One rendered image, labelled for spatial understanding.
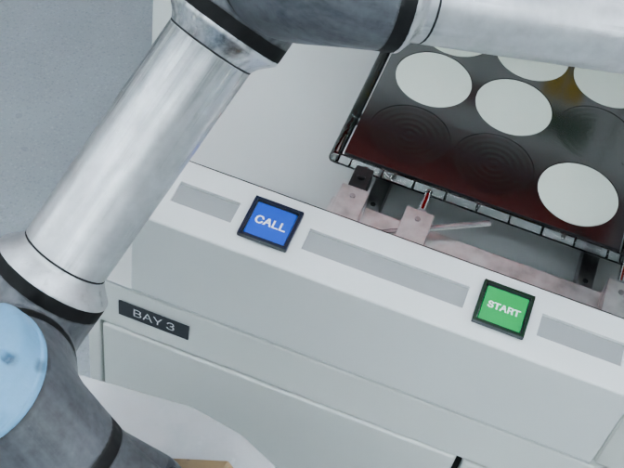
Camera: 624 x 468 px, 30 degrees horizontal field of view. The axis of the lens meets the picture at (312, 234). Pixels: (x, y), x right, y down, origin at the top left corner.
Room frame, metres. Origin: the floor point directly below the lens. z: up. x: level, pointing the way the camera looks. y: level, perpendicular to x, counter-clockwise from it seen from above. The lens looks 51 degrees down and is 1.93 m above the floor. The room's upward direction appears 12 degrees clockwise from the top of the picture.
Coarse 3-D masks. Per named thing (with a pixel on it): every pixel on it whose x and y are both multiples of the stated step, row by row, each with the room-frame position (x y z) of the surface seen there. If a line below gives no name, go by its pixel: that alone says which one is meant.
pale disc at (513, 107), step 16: (496, 80) 1.13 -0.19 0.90; (512, 80) 1.14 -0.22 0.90; (480, 96) 1.10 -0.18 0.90; (496, 96) 1.11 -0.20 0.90; (512, 96) 1.11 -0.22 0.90; (528, 96) 1.12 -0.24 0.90; (480, 112) 1.07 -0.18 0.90; (496, 112) 1.08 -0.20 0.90; (512, 112) 1.08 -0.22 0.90; (528, 112) 1.09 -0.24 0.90; (544, 112) 1.09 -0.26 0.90; (496, 128) 1.05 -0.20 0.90; (512, 128) 1.05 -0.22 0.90; (528, 128) 1.06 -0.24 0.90; (544, 128) 1.07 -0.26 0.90
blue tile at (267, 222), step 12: (264, 204) 0.80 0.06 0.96; (252, 216) 0.78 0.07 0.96; (264, 216) 0.78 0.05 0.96; (276, 216) 0.78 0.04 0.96; (288, 216) 0.79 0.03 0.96; (252, 228) 0.76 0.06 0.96; (264, 228) 0.77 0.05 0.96; (276, 228) 0.77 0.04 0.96; (288, 228) 0.77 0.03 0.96; (276, 240) 0.75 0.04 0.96
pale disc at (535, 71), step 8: (504, 64) 1.17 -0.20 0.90; (512, 64) 1.17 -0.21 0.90; (520, 64) 1.17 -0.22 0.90; (528, 64) 1.18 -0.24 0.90; (536, 64) 1.18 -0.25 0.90; (544, 64) 1.18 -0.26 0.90; (552, 64) 1.19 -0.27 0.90; (520, 72) 1.16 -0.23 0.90; (528, 72) 1.16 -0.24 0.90; (536, 72) 1.16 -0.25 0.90; (544, 72) 1.17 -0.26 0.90; (552, 72) 1.17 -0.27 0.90; (560, 72) 1.17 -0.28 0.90; (536, 80) 1.15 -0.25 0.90; (544, 80) 1.15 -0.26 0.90
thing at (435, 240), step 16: (368, 208) 0.89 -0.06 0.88; (368, 224) 0.87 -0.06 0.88; (384, 224) 0.87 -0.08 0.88; (432, 240) 0.86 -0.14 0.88; (448, 240) 0.87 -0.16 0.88; (464, 256) 0.85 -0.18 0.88; (480, 256) 0.86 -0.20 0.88; (496, 256) 0.86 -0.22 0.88; (512, 272) 0.84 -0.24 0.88; (528, 272) 0.85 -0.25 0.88; (544, 272) 0.85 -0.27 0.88; (544, 288) 0.83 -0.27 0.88; (560, 288) 0.83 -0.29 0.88; (576, 288) 0.84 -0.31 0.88; (592, 304) 0.82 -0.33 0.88
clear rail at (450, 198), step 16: (336, 160) 0.94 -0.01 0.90; (352, 160) 0.94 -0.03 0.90; (384, 176) 0.93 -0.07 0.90; (400, 176) 0.93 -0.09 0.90; (432, 192) 0.92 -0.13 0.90; (448, 192) 0.92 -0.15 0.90; (464, 208) 0.91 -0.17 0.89; (480, 208) 0.91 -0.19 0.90; (496, 208) 0.91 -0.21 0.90; (512, 224) 0.90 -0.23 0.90; (528, 224) 0.90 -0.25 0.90; (560, 240) 0.89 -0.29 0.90; (576, 240) 0.89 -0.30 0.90; (608, 256) 0.88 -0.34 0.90
